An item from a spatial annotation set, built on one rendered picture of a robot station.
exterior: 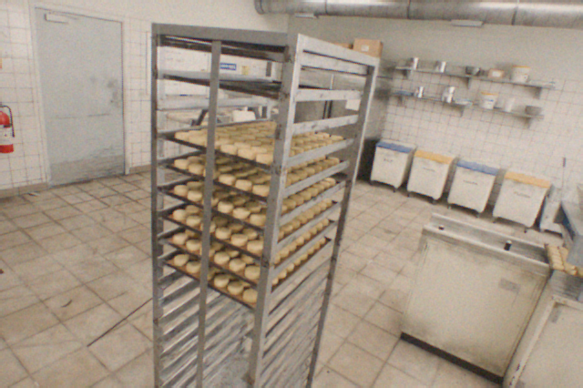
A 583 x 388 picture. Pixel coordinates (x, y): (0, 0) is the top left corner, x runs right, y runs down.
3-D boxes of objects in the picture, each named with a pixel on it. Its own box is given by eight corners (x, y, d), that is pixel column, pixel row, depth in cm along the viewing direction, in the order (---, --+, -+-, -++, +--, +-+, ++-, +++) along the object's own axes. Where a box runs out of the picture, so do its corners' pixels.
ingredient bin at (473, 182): (443, 209, 536) (456, 161, 510) (451, 199, 586) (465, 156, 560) (480, 220, 508) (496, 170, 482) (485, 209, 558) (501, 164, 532)
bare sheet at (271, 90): (271, 83, 151) (272, 79, 151) (359, 97, 134) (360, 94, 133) (162, 78, 102) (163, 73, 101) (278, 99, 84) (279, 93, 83)
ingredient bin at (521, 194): (487, 222, 504) (505, 172, 478) (494, 212, 553) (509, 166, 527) (529, 236, 475) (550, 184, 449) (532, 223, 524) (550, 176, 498)
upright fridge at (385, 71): (372, 177, 658) (396, 62, 589) (352, 186, 586) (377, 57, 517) (310, 158, 729) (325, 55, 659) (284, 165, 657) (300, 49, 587)
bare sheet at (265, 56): (274, 61, 148) (275, 57, 148) (363, 73, 131) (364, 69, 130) (163, 45, 98) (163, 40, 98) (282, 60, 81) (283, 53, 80)
